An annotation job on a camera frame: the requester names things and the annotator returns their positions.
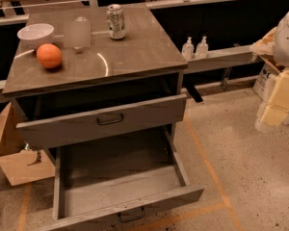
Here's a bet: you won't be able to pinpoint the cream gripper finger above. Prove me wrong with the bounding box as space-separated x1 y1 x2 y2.
254 103 288 132
269 70 289 112

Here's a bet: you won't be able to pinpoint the upper open grey drawer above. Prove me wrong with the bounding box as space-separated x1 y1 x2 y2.
16 94 187 149

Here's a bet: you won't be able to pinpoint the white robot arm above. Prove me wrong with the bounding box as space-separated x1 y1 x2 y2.
250 12 289 131

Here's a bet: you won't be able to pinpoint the right sanitizer bottle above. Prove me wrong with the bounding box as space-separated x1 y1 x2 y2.
196 36 208 59

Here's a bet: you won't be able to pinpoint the white corovan cardboard box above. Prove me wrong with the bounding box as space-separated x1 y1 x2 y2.
253 59 289 125

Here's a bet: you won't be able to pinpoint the orange fruit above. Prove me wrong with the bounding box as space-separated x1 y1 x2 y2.
37 43 62 69

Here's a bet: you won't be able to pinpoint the open grey drawer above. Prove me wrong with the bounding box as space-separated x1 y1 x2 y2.
40 127 203 231
16 94 187 149

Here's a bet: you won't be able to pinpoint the lower open grey drawer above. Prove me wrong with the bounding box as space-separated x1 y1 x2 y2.
40 127 203 231

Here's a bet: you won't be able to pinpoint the brown cardboard pieces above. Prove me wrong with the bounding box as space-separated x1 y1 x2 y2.
0 103 55 186

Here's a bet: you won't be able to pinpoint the white bowl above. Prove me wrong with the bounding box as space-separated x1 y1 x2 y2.
17 23 54 49

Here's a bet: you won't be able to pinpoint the clear plastic water bottle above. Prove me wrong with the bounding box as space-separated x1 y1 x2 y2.
64 16 91 52

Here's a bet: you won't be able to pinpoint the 7up soda can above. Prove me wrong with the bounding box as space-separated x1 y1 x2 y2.
106 4 125 39

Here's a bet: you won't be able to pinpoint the grey drawer cabinet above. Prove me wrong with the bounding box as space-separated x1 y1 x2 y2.
2 2 205 231

